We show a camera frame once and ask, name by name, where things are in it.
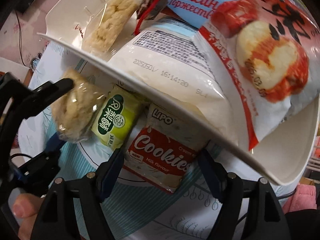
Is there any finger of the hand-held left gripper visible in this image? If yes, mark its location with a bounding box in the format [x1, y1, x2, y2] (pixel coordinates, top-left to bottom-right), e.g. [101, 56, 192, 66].
[24, 78, 74, 120]
[15, 132, 67, 193]

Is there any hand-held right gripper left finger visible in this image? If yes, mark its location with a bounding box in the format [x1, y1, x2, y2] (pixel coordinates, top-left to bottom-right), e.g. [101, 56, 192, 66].
[30, 149, 125, 240]

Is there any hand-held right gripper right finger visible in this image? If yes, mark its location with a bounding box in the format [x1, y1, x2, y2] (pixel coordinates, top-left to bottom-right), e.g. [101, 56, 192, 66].
[198, 150, 290, 240]

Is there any clear pastry packet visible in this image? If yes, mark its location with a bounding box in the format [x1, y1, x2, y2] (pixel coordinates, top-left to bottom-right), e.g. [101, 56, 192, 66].
[81, 0, 142, 53]
[50, 68, 105, 144]

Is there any red white cookie packet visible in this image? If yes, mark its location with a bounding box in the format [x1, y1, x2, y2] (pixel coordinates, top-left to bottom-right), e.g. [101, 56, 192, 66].
[122, 101, 208, 194]

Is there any white plastic storage box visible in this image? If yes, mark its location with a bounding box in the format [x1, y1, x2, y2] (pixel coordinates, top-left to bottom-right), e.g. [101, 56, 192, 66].
[36, 0, 320, 198]

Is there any red apple print snack bag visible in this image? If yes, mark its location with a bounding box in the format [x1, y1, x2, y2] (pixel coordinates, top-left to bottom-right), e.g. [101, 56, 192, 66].
[197, 0, 320, 152]

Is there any blue red cookie packet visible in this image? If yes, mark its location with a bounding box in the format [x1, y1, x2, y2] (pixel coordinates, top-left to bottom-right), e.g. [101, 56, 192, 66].
[160, 0, 248, 29]

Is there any person's left hand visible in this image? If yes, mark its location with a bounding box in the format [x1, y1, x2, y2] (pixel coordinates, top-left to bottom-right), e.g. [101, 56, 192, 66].
[12, 194, 46, 240]

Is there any tree print tablecloth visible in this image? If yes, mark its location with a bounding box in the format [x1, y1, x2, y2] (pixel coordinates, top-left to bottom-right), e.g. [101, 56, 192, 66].
[17, 40, 295, 240]

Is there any green pastry packet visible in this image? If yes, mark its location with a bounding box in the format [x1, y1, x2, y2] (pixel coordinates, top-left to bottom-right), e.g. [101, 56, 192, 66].
[90, 87, 144, 152]

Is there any pink cloth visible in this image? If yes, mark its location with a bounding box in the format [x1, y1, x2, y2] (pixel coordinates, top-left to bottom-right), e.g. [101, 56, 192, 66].
[282, 184, 320, 213]

